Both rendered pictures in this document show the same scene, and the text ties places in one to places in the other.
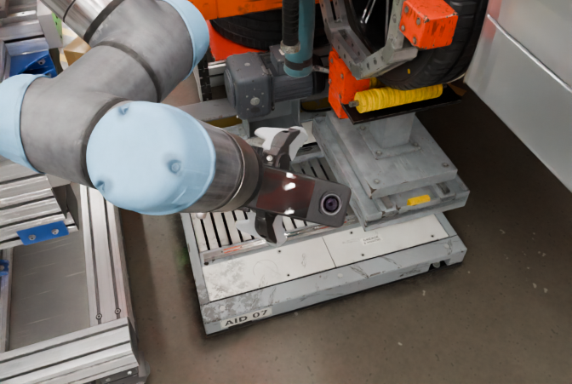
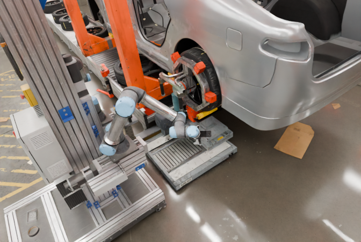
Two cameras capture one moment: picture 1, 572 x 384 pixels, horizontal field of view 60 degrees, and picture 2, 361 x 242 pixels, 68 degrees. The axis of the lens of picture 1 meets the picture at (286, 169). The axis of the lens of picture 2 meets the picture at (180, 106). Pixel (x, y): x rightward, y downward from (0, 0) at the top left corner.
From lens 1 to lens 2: 1.44 m
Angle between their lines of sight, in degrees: 13
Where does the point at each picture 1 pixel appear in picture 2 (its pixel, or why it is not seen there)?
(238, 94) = (162, 123)
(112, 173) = (190, 133)
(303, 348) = (203, 185)
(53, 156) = (180, 134)
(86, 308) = (146, 189)
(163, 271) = (156, 180)
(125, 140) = (190, 129)
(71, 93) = (179, 127)
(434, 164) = (221, 127)
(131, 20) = (179, 117)
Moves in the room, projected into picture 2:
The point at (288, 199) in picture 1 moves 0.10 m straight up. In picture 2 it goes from (203, 134) to (202, 123)
